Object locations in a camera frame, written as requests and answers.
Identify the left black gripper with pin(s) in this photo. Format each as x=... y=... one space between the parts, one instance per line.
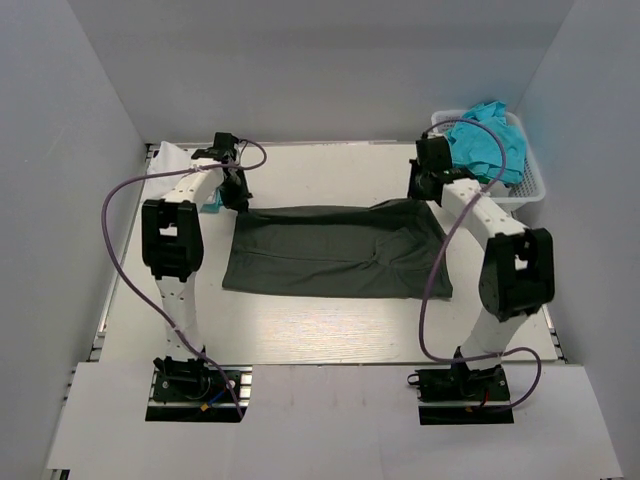
x=240 y=200

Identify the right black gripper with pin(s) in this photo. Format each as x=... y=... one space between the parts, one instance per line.
x=414 y=192

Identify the dark grey t-shirt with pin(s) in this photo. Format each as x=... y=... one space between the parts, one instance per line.
x=383 y=251

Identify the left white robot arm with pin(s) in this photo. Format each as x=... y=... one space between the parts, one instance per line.
x=173 y=249

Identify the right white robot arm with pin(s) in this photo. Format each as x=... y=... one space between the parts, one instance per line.
x=517 y=273

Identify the folded teal t-shirt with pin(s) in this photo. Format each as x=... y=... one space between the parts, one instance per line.
x=213 y=204

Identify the crumpled turquoise t-shirt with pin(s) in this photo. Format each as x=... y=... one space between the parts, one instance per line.
x=473 y=148

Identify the folded white t-shirt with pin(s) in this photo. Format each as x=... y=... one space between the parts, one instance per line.
x=169 y=157

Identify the white plastic basket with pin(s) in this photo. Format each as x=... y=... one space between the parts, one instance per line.
x=530 y=190

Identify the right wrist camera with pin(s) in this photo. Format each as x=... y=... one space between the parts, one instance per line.
x=434 y=159

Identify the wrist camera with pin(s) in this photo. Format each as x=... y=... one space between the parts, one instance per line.
x=224 y=149
x=434 y=159

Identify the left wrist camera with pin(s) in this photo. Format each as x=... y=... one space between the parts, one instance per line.
x=224 y=149

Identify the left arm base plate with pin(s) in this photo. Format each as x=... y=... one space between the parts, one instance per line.
x=193 y=392

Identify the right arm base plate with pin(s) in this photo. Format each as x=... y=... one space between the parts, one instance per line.
x=447 y=397

